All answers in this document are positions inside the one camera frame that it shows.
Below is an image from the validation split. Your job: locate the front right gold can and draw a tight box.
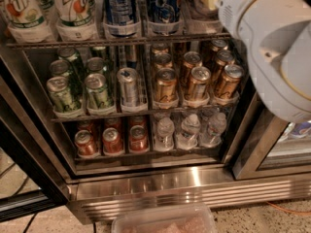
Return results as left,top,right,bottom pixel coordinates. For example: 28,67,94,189
214,64,244,99

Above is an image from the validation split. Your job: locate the wire shelf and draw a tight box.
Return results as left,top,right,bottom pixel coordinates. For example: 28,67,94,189
51,104,235,122
5,33,231,50

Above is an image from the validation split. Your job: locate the stainless steel fridge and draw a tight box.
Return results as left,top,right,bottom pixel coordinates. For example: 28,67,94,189
0,0,311,224

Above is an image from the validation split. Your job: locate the front right red can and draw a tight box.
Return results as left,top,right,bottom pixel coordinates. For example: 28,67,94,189
129,125,149,152

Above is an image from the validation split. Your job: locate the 7up bottle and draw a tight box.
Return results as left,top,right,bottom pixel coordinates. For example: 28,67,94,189
1,0,52,43
54,0,98,42

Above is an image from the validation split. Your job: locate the clear water bottle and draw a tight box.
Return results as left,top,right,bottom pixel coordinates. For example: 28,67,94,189
199,113,226,148
177,114,201,150
155,117,175,151

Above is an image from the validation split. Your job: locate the silver can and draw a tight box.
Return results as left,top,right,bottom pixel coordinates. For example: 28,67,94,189
117,68,139,107

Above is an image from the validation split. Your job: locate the middle clear water bottle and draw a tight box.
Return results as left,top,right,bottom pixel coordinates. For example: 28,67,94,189
177,114,201,150

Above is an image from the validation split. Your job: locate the blue plastic bottle right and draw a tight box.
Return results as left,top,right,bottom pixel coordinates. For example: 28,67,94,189
146,0,182,35

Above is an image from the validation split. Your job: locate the front middle gold can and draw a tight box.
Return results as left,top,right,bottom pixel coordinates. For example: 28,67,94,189
185,66,211,101

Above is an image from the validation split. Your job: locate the blue can behind glass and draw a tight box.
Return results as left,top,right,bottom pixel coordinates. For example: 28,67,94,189
290,121,311,139

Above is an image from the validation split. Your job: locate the blue plastic bottle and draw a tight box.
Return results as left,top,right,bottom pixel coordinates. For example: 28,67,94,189
146,0,182,35
104,0,138,37

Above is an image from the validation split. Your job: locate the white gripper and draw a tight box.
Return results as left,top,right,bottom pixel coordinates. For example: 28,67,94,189
190,0,295,47

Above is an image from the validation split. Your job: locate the middle wire shelf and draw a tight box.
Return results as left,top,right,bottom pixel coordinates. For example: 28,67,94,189
51,104,235,122

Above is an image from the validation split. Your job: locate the right clear water bottle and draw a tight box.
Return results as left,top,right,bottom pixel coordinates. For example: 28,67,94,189
199,113,226,148

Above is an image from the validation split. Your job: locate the front middle red can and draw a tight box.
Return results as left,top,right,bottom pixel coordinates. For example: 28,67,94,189
102,127,123,155

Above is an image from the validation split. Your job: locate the front left green can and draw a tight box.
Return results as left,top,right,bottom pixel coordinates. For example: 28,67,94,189
47,76,81,113

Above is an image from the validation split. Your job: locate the front left gold can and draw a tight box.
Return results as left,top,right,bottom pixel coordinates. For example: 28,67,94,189
155,68,177,103

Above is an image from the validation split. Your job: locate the front left red can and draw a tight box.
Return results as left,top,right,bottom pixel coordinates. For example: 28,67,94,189
74,130,99,158

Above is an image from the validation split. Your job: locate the clear plastic container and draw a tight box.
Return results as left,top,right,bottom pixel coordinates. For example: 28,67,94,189
111,203,218,233

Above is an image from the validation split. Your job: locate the blue plastic bottle left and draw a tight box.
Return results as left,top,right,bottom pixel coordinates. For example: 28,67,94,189
104,0,138,37

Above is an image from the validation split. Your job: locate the left 7up bottle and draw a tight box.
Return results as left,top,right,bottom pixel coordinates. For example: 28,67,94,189
1,0,52,43

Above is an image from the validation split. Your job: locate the gold can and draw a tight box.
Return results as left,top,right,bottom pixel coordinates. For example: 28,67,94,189
155,68,177,103
185,66,211,101
214,64,244,99

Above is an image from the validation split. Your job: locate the green can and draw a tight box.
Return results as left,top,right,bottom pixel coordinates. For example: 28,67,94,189
47,76,81,113
85,73,113,110

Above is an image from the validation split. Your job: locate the orange cable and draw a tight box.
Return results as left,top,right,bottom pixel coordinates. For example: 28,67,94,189
264,200,311,216

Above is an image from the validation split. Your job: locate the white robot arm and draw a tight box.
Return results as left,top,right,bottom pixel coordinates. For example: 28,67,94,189
201,0,311,123

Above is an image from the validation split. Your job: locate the top wire shelf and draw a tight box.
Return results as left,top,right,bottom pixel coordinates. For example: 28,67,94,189
5,33,231,50

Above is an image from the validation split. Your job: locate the left clear water bottle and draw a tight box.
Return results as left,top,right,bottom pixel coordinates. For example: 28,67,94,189
155,117,175,151

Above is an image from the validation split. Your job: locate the red can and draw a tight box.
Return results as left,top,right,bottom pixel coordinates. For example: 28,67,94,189
74,130,99,158
102,127,123,155
129,125,149,152

